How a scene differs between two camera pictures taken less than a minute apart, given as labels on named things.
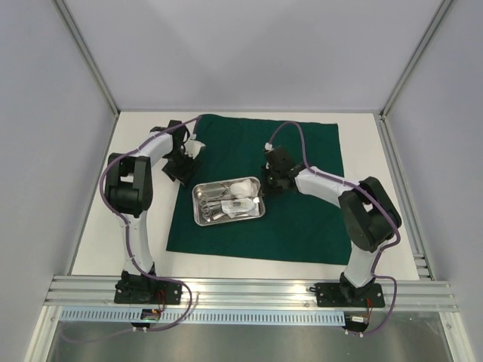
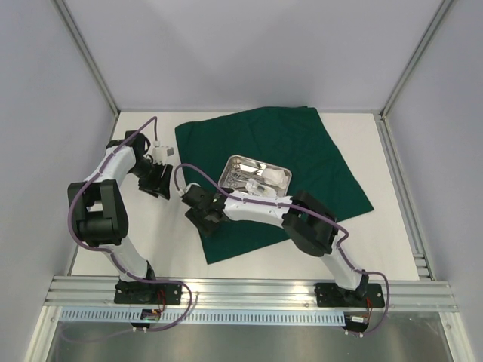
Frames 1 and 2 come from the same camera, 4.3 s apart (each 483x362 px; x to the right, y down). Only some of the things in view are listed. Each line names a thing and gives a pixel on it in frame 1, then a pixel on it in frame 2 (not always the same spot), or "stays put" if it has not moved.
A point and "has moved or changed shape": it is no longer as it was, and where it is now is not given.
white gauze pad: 244,189 has moved or changed shape
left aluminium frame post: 87,56 stays put
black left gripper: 183,174 → 158,185
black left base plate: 146,292 stays put
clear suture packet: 247,204 has moved or changed shape
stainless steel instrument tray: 228,200 has moved or changed shape
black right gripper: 272,181 → 204,213
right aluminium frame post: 440,13 stays put
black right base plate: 343,295 stays put
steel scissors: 206,208 has moved or changed shape
